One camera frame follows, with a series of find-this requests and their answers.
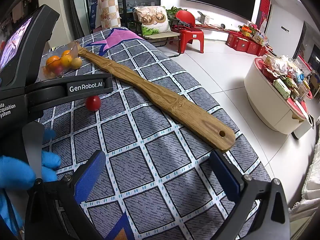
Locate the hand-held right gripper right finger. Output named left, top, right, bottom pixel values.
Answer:
left=209, top=151, right=292, bottom=240

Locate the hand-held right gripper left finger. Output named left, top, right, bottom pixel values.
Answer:
left=25, top=150, right=108, bottom=240

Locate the clear plastic bag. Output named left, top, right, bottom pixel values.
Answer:
left=42, top=42, right=83, bottom=80

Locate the person's left hand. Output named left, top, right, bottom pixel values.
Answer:
left=0, top=128, right=62, bottom=237

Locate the small yellow-orange citrus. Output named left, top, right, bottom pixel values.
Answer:
left=60, top=56, right=73, bottom=68

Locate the grey grid printed blanket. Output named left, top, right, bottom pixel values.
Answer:
left=35, top=27, right=272, bottom=240

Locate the blue paper bag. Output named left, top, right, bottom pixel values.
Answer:
left=89, top=1, right=100, bottom=30

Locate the white fringed cloth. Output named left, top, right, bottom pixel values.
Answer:
left=301, top=142, right=320, bottom=240

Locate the long wooden stick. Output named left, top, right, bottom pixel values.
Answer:
left=75, top=44, right=236, bottom=153

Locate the checkered paper bag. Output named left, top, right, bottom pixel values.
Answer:
left=97, top=0, right=122, bottom=29

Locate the white round table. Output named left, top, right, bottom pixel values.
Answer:
left=244, top=57, right=313, bottom=134

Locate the pile of snack packets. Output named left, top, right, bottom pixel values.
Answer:
left=261, top=54, right=314, bottom=100

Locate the cartoon print pillow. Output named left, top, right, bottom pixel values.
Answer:
left=135, top=6, right=172, bottom=36

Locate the red gift box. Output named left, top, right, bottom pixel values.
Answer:
left=247, top=40, right=268, bottom=57
left=226, top=31, right=250, bottom=52

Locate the beige folding chair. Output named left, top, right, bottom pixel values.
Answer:
left=130, top=21, right=181, bottom=58

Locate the red plastic chair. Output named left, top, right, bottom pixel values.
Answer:
left=174, top=10, right=205, bottom=54

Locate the pile of colourful packages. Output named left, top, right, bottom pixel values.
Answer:
left=237, top=22, right=269, bottom=45

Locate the green potted plant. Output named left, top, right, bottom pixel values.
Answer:
left=166, top=6, right=187, bottom=20

